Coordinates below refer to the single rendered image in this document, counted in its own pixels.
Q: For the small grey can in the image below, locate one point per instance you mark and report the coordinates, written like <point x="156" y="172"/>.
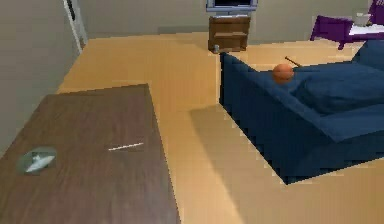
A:
<point x="216" y="48"/>

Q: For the thin white stick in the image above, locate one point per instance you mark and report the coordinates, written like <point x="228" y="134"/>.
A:
<point x="126" y="146"/>

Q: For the brown wooden television stand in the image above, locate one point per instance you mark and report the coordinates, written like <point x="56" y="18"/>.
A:
<point x="229" y="33"/>

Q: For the orange basketball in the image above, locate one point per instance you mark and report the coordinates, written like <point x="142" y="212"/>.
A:
<point x="283" y="73"/>

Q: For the dark blue sofa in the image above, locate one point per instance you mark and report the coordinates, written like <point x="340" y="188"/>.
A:
<point x="300" y="126"/>

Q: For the grey television set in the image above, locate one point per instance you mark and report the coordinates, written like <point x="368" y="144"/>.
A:
<point x="231" y="5"/>

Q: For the dark brown wooden table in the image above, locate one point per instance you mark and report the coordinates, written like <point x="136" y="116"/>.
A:
<point x="86" y="180"/>

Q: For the white room door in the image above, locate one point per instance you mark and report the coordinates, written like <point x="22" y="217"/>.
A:
<point x="75" y="23"/>

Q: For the white side table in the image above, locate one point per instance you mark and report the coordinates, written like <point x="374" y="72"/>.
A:
<point x="366" y="30"/>

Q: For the pale grey cup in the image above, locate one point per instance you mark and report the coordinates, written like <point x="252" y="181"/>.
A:
<point x="361" y="19"/>

